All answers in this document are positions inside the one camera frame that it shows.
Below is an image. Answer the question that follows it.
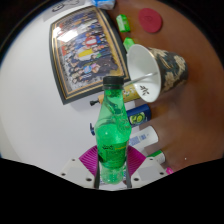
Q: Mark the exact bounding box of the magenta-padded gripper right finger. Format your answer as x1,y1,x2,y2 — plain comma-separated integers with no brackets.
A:
124,145,168,190

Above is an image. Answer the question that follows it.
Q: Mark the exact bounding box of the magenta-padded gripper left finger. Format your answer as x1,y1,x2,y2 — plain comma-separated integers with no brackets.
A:
59,145,100,190

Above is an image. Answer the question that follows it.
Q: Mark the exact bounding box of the green plastic drink bottle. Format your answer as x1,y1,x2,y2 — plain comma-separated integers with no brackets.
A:
94,76,132,185

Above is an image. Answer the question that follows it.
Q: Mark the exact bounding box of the white and green tube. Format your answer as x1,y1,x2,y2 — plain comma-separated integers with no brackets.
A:
146,149,167,165

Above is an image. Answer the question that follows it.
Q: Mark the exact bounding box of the white bottle with blue cap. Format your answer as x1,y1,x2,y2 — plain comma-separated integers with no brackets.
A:
128,124,160,151

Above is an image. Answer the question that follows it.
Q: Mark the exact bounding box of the blue pump bottle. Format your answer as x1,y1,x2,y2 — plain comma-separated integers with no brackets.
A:
89,103,152,136

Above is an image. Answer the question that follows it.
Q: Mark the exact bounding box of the white straw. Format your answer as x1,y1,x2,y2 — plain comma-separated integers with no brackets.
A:
128,71,159,84

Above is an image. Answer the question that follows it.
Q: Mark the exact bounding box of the camouflage-print paper cup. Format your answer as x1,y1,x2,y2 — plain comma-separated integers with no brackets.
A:
126,43,189,104

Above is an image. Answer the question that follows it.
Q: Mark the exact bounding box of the framed group picture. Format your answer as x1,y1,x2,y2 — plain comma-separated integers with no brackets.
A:
49,5,131,106

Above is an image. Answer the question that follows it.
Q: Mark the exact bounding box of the small green packet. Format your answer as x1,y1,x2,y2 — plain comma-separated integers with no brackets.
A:
122,36,136,53
115,13,132,34

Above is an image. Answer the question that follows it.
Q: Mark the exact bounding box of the flat round red coaster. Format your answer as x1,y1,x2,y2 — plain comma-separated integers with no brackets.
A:
138,7,164,34

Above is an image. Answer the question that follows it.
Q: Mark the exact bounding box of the blue tissue pack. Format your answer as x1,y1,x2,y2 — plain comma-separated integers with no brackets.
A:
90,0,118,10

